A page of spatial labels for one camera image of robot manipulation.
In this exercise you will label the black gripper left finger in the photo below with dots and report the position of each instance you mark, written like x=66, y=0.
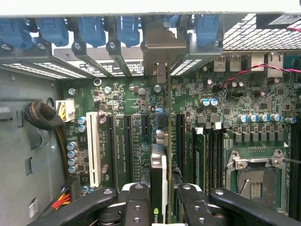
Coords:
x=136, y=207

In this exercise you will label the CPU socket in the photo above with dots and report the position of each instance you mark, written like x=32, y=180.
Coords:
x=256, y=179

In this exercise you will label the open black PC case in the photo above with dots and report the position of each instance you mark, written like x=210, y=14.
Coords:
x=23, y=141

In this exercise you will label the long black expansion slot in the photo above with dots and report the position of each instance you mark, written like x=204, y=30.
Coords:
x=180, y=141
x=128, y=146
x=112, y=150

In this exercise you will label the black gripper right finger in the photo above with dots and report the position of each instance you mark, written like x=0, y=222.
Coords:
x=195, y=207

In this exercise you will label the green motherboard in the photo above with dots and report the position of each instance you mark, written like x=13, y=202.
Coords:
x=131, y=99

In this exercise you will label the short black expansion slot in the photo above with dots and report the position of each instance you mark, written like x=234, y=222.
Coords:
x=145, y=126

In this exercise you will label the white expansion slot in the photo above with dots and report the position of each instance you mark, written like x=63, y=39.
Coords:
x=93, y=146

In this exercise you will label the blue card retention clip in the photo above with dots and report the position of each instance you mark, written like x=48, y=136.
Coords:
x=128, y=30
x=172, y=21
x=207, y=30
x=14, y=33
x=53, y=30
x=90, y=30

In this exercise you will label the black RAM slot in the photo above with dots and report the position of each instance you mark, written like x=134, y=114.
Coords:
x=210, y=160
x=295, y=164
x=216, y=160
x=221, y=160

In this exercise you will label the white power connector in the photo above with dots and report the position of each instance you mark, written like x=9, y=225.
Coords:
x=68, y=110

